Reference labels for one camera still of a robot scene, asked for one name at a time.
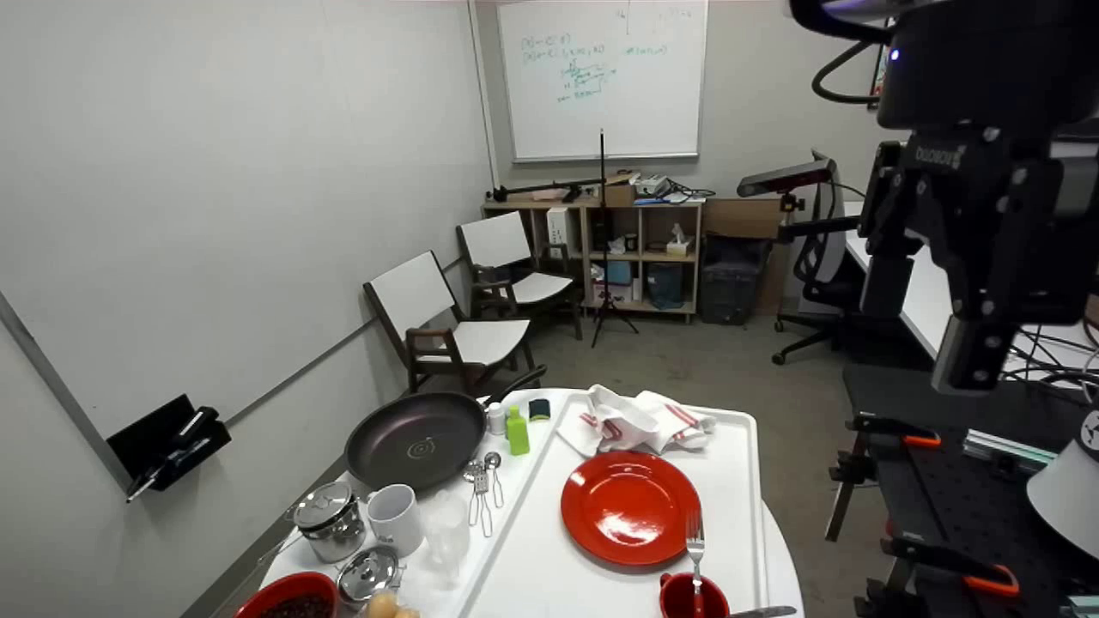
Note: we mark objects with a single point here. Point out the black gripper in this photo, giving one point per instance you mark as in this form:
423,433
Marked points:
1014,235

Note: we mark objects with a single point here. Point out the red plate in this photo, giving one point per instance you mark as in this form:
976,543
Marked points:
631,510

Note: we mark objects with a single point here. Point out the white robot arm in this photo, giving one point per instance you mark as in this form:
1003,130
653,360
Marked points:
976,96

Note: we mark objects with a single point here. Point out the white desk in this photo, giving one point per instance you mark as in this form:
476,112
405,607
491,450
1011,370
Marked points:
1035,351

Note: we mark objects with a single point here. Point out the black office chair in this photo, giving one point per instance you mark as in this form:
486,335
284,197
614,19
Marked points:
836,298

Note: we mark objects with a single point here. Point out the cardboard box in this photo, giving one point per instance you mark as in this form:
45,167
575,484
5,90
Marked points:
744,218

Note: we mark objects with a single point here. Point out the wooden shelf unit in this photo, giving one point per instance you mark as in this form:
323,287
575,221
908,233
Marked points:
653,259

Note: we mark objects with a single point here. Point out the black tripod stand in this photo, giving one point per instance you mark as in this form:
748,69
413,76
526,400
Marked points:
605,312

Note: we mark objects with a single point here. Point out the white red-striped cloth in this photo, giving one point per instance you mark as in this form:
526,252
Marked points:
603,421

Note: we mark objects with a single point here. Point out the silver fork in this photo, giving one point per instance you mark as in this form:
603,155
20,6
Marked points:
694,553

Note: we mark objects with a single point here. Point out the red cup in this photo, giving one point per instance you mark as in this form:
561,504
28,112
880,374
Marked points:
676,600

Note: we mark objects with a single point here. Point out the white chair far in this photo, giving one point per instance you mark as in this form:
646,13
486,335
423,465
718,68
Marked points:
505,280

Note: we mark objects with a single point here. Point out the white chair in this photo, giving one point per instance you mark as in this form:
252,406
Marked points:
505,280
434,335

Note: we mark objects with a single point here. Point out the green small bottle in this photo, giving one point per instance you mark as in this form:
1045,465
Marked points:
517,433

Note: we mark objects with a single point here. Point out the white chair near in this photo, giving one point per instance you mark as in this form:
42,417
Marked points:
434,335

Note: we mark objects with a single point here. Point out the metal measuring spoons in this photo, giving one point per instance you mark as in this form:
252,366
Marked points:
486,494

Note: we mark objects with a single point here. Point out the black frying pan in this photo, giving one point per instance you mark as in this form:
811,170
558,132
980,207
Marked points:
423,442

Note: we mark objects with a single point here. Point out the clear glass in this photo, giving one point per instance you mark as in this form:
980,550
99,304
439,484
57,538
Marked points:
448,538

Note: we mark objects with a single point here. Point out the white mug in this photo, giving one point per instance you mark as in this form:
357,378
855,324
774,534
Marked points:
393,516

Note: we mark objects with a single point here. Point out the small metal tin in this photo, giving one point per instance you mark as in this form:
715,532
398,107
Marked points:
373,572

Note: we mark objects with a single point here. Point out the metal jar with lid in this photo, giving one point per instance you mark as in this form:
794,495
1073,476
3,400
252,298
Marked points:
333,524

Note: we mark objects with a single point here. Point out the red bowl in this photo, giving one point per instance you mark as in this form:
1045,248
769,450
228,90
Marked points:
297,597

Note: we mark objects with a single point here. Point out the orange-handled clamp upper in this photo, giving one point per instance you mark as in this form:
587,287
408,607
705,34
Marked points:
877,438

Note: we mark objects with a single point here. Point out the orange-handled clamp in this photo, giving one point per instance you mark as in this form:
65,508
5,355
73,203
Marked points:
976,574
877,438

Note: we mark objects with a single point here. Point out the orange-handled clamp lower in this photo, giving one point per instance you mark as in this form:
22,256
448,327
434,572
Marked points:
976,574

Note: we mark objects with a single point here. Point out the whiteboard on wall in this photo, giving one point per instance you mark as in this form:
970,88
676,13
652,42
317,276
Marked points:
603,76

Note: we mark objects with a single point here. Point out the black wall-mounted holder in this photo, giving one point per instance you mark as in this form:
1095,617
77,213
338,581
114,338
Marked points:
165,443

